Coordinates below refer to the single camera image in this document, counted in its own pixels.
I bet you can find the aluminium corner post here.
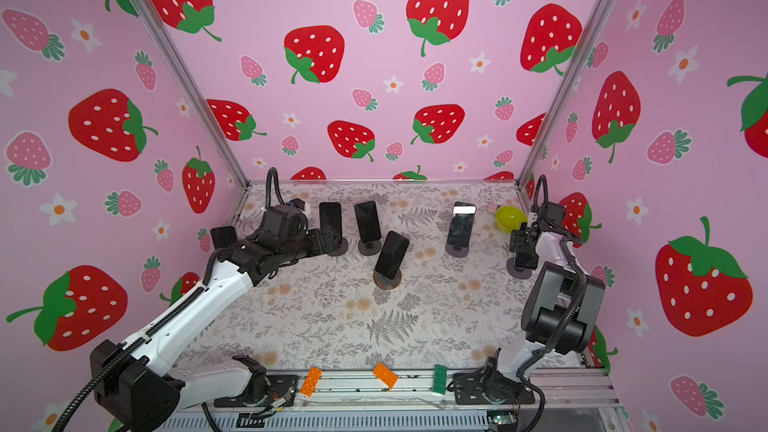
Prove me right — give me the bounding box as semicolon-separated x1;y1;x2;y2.
130;0;249;190
521;0;618;178

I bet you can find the aluminium corner post left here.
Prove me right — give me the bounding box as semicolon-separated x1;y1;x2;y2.
130;0;249;190

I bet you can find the orange brick left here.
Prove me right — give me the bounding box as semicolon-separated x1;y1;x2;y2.
299;367;323;398

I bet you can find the orange brick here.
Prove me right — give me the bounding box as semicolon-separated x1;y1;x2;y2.
299;367;323;398
372;363;399;389

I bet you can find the lime green plastic bowl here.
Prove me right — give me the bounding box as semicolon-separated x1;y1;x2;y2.
494;206;527;234

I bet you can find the grey stand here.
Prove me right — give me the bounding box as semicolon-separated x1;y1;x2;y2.
506;257;533;280
327;237;349;257
445;243;469;258
357;239;382;257

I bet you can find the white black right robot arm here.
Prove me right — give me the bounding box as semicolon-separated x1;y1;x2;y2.
447;223;606;405

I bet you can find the grey stand rear middle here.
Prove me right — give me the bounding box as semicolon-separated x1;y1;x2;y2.
357;239;382;257

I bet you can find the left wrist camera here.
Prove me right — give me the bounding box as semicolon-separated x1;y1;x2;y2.
285;198;309;214

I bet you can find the orange brick middle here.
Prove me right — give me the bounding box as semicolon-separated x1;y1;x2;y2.
372;363;399;389

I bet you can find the grey stand far right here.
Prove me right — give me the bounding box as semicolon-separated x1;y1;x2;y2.
506;257;533;280

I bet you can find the round wooden phone stand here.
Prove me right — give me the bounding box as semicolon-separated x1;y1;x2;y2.
373;270;402;291

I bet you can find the grey stand right rear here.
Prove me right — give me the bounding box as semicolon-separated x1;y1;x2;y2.
445;243;469;258

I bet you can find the aluminium corner post right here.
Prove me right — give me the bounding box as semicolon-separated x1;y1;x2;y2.
521;0;618;178

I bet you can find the grey stand rear left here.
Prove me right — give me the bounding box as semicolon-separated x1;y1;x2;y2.
327;237;349;257

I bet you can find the green brick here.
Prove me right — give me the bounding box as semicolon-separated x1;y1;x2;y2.
431;364;448;396

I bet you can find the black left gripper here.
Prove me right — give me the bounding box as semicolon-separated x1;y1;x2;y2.
280;225;341;268

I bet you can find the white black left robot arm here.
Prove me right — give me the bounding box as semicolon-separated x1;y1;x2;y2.
53;204;335;431

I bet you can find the aluminium front rail base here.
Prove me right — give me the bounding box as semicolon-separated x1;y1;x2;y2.
161;368;633;431

